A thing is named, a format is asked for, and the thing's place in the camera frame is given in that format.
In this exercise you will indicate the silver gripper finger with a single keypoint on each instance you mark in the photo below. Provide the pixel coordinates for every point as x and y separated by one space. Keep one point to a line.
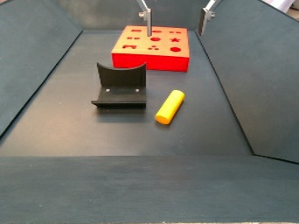
145 15
207 14

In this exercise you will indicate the yellow oval cylinder peg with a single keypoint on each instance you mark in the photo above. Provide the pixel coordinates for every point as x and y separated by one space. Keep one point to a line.
167 111

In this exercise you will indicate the black curved fixture cradle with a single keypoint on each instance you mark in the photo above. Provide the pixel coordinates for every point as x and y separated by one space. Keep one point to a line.
121 87

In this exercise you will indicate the red foam shape-sorter block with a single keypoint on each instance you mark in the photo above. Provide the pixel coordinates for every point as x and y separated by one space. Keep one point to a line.
164 51

